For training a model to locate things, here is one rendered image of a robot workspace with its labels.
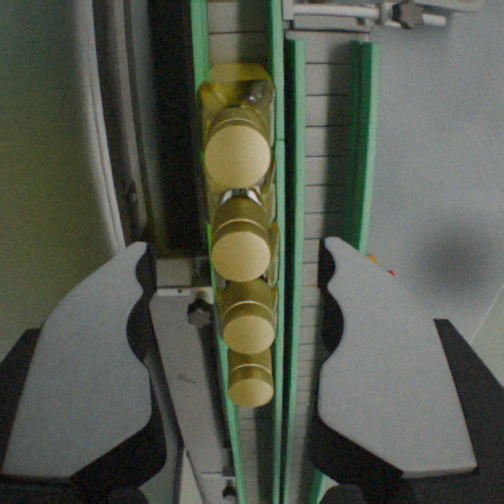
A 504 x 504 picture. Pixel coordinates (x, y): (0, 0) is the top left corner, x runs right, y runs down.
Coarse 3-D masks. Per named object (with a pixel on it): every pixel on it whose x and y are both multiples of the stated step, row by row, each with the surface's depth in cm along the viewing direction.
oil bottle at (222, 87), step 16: (224, 64) 40; (240, 64) 40; (256, 64) 39; (208, 80) 27; (224, 80) 27; (240, 80) 27; (256, 80) 27; (208, 96) 26; (224, 96) 26; (240, 96) 26; (256, 96) 26; (272, 96) 26; (208, 112) 26; (256, 112) 26; (272, 112) 27; (208, 128) 27; (272, 128) 27; (272, 144) 28
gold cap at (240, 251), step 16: (224, 208) 26; (240, 208) 25; (256, 208) 26; (224, 224) 24; (240, 224) 23; (256, 224) 24; (224, 240) 23; (240, 240) 23; (256, 240) 23; (224, 256) 23; (240, 256) 23; (256, 256) 23; (224, 272) 24; (240, 272) 24; (256, 272) 24
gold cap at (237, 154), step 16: (224, 112) 23; (240, 112) 22; (224, 128) 20; (240, 128) 20; (256, 128) 20; (208, 144) 20; (224, 144) 20; (240, 144) 20; (256, 144) 20; (208, 160) 20; (224, 160) 20; (240, 160) 20; (256, 160) 20; (224, 176) 21; (240, 176) 21; (256, 176) 21
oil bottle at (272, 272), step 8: (272, 232) 33; (272, 240) 32; (280, 240) 33; (272, 248) 32; (272, 256) 32; (272, 264) 32; (216, 272) 33; (272, 272) 32; (216, 280) 33; (224, 280) 33; (272, 280) 33; (224, 288) 33; (272, 288) 34
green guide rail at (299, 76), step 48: (288, 48) 40; (288, 96) 43; (288, 144) 46; (288, 192) 49; (288, 240) 52; (288, 288) 55; (288, 336) 60; (288, 384) 60; (288, 432) 63; (288, 480) 72
